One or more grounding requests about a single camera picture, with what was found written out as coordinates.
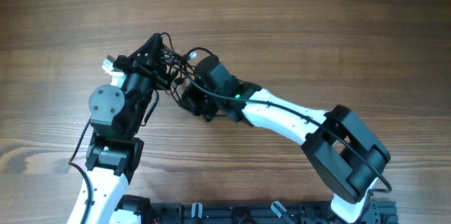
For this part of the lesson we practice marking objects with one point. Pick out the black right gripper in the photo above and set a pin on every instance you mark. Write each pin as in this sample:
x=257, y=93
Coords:
x=196, y=101

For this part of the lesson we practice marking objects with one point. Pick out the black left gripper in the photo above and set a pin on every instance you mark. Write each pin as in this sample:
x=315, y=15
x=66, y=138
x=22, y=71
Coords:
x=139, y=61

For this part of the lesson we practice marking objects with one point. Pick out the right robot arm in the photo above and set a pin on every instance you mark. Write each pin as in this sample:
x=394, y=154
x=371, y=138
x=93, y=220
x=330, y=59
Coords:
x=345, y=153

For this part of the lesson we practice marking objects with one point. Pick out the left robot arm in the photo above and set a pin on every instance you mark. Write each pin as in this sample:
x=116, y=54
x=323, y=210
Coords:
x=118, y=110

